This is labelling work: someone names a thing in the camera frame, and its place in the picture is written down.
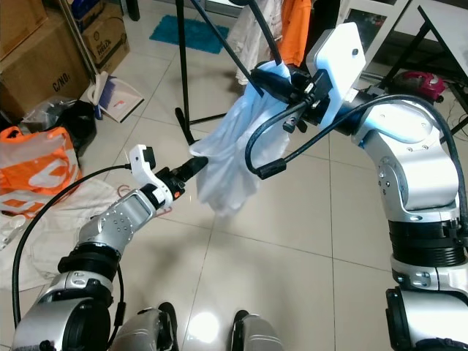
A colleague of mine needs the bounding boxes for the cardboard box with round logo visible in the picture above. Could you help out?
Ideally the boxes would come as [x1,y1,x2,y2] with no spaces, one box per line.
[80,7,127,70]

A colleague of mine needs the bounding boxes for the grey robot leg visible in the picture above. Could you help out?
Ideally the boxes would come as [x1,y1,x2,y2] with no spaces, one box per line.
[233,311,293,351]
[117,301,180,351]

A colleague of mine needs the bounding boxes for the black clothes rack silver rail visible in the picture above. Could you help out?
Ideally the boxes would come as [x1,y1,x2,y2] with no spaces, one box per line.
[174,0,238,146]

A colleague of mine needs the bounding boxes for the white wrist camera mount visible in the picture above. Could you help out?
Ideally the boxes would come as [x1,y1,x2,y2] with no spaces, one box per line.
[128,144,165,209]
[306,22,366,129]

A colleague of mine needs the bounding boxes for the thin white shirt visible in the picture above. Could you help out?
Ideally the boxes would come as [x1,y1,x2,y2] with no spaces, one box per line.
[190,60,301,216]

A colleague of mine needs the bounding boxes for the cardboard box with C/NO print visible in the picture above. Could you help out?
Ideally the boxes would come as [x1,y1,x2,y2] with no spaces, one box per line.
[0,15,92,118]

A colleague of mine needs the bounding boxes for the teal floor mat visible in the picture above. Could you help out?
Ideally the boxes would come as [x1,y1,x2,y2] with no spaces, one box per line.
[150,15,231,53]

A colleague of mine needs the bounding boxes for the grey right robot leg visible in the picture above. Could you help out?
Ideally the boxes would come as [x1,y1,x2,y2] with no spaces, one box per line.
[233,311,293,351]

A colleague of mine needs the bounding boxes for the orange white shopping bag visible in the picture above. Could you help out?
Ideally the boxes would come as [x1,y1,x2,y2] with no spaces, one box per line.
[0,126,59,216]

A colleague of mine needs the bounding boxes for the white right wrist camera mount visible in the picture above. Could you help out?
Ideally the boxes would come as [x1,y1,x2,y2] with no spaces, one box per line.
[306,22,366,129]

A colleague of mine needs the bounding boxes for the off-white pocketed garment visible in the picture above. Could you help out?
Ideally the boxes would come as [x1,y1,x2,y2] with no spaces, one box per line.
[225,0,286,74]

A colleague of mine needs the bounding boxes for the plain cardboard box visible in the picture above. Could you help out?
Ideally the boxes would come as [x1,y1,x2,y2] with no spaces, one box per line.
[0,0,59,78]

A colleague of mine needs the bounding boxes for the pink vacuum cleaner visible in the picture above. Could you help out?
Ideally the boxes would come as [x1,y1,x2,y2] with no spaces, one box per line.
[395,71,447,103]

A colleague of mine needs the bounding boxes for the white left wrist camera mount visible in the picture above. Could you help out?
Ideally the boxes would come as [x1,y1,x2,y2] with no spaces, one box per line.
[128,144,165,209]

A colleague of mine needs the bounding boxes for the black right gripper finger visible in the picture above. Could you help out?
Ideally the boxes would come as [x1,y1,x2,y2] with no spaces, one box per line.
[252,64,302,102]

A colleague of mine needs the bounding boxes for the orange shirt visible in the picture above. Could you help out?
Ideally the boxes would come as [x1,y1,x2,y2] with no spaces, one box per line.
[279,0,312,67]

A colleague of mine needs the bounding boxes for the black plastic bag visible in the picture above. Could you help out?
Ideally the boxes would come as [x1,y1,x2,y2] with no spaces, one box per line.
[44,99,99,151]

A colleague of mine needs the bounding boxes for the white folding table black legs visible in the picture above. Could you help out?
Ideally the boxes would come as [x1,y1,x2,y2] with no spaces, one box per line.
[373,0,468,132]

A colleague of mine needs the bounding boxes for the grey left robot leg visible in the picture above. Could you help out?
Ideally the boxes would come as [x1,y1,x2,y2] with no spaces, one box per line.
[117,301,180,351]

